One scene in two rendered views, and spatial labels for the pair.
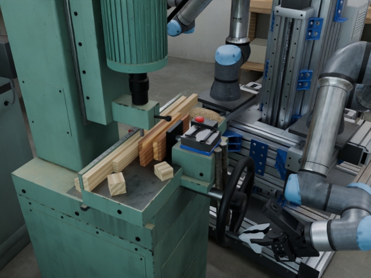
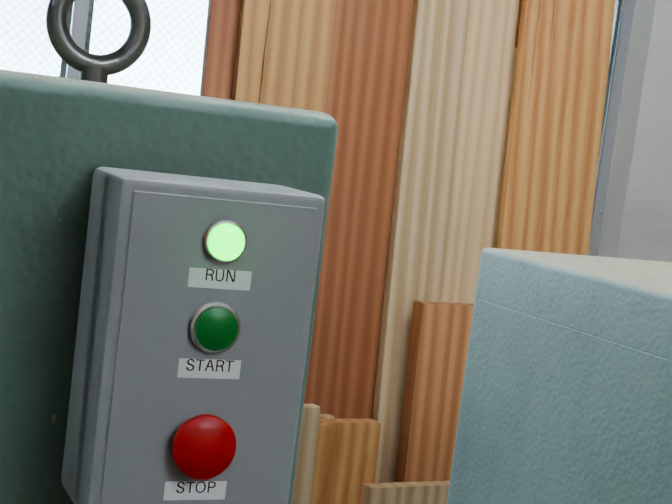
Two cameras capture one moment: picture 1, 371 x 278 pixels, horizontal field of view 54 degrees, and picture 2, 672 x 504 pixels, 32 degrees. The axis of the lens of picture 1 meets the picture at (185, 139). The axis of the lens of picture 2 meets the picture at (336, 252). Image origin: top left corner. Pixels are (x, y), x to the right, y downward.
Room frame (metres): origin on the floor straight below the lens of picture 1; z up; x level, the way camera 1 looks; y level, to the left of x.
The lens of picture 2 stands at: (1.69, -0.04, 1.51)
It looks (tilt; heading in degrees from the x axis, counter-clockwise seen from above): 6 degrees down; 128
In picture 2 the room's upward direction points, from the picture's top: 7 degrees clockwise
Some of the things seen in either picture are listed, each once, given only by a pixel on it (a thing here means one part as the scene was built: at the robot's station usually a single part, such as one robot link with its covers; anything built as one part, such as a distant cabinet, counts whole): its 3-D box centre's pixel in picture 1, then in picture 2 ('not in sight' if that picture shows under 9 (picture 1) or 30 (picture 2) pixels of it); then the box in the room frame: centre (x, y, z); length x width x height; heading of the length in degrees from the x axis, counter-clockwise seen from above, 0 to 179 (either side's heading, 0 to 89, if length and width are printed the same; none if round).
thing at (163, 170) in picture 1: (163, 171); not in sight; (0.88, 0.06, 0.92); 0.05 x 0.04 x 0.03; 34
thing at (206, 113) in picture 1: (203, 114); not in sight; (1.24, -0.07, 0.92); 0.14 x 0.09 x 0.04; 63
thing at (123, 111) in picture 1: (136, 113); not in sight; (1.04, 0.16, 1.03); 0.14 x 0.07 x 0.09; 63
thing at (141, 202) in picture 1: (176, 158); not in sight; (1.01, 0.03, 0.87); 0.61 x 0.30 x 0.06; 153
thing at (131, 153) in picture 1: (162, 127); not in sight; (1.14, 0.08, 0.92); 0.55 x 0.02 x 0.04; 153
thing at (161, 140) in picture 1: (174, 136); not in sight; (1.04, 0.04, 0.94); 0.20 x 0.01 x 0.08; 153
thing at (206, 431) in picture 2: not in sight; (204, 446); (1.33, 0.35, 1.36); 0.03 x 0.01 x 0.03; 63
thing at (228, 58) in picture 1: (228, 62); not in sight; (1.65, -0.20, 0.98); 0.13 x 0.12 x 0.14; 156
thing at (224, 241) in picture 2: not in sight; (226, 242); (1.33, 0.35, 1.46); 0.02 x 0.01 x 0.02; 63
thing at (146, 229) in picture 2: not in sight; (191, 344); (1.29, 0.36, 1.40); 0.10 x 0.06 x 0.16; 63
